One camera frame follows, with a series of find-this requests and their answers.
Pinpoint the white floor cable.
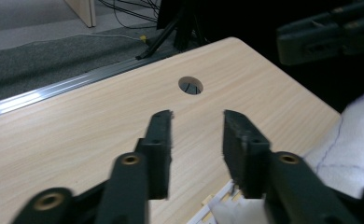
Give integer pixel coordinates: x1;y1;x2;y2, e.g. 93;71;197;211
30;33;145;45

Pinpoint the white cloth with purple edge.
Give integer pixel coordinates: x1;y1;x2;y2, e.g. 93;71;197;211
209;91;364;224

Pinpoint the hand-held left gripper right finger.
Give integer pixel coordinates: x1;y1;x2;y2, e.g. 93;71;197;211
222;109;359;224

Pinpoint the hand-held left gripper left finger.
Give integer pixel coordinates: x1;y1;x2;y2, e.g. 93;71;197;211
95;109;175;224

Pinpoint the bundle of black cables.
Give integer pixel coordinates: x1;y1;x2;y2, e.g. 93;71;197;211
98;0;160;31

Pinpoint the metal floor rail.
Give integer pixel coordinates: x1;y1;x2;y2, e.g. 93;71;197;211
0;58;155;121

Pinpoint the black metal stand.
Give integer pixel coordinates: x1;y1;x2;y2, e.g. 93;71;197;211
134;0;210;61

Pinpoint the white rack with handle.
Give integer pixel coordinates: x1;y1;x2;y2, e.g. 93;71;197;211
186;179;244;224

